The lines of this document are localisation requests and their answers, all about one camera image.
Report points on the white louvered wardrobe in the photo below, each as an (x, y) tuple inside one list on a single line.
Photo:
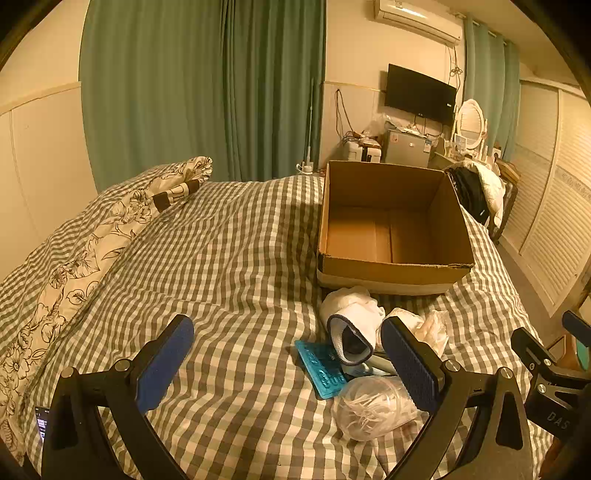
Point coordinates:
[(549, 194)]

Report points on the black jacket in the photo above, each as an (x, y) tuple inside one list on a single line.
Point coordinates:
[(468, 189)]

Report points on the white floor appliance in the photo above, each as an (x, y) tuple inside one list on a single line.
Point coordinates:
[(362, 151)]

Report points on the white air conditioner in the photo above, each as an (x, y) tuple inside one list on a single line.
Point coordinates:
[(415, 21)]

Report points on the wooden chair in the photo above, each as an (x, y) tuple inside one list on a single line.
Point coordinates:
[(508, 194)]

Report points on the black wall television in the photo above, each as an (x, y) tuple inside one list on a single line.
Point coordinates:
[(418, 94)]

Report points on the white sock with grey cuff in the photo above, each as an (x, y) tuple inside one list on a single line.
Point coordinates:
[(353, 318)]

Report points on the dark smartphone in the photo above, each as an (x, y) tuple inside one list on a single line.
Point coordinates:
[(42, 424)]

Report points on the clear plastic wrapper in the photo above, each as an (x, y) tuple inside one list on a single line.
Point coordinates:
[(434, 330)]

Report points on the brown cardboard box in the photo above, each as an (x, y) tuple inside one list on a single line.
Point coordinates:
[(392, 272)]

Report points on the grey mini fridge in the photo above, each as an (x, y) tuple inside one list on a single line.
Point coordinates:
[(408, 147)]

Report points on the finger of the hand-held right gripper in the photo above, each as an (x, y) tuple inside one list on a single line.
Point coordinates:
[(531, 346), (579, 328)]

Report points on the white jacket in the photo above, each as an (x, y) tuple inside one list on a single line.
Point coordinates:
[(491, 184)]

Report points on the white tissue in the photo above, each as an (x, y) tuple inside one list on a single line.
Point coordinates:
[(406, 321)]

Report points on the grey tool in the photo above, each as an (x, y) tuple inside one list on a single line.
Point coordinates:
[(378, 364)]

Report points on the narrow green curtain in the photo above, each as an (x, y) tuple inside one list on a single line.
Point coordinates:
[(489, 92)]

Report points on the floral pillow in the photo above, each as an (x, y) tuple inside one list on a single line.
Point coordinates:
[(78, 272)]

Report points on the teal blister pack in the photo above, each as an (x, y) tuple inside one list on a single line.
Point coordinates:
[(318, 374)]

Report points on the white oval vanity mirror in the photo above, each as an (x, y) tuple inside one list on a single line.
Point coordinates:
[(471, 122)]

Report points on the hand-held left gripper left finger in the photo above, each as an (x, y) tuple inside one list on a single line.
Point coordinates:
[(166, 364)]

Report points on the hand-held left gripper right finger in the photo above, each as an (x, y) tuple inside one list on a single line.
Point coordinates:
[(408, 364)]

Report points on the white pole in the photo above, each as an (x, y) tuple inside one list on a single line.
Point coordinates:
[(310, 129)]

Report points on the clear plastic round jar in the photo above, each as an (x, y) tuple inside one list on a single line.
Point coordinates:
[(374, 410)]

